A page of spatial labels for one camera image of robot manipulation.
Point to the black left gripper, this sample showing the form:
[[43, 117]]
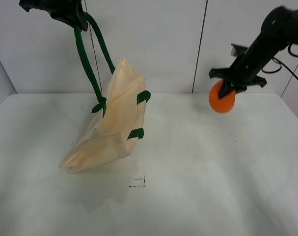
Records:
[[69, 12]]

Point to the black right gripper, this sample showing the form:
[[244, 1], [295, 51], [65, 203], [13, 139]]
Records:
[[242, 73]]

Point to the orange fruit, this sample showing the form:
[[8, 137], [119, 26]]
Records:
[[221, 105]]

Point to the white linen bag green handles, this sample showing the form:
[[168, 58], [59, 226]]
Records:
[[117, 121]]

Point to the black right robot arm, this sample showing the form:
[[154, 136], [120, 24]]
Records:
[[278, 31]]

